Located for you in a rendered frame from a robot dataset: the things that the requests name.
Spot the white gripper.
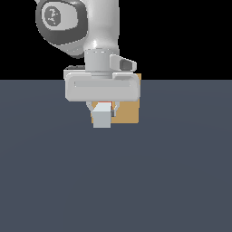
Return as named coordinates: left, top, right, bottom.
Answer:
left=63, top=65, right=142, bottom=118

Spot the tan wooden box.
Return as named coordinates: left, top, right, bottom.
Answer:
left=91, top=72, right=142, bottom=125

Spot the small grey block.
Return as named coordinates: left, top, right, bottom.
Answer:
left=92, top=101, right=112, bottom=129

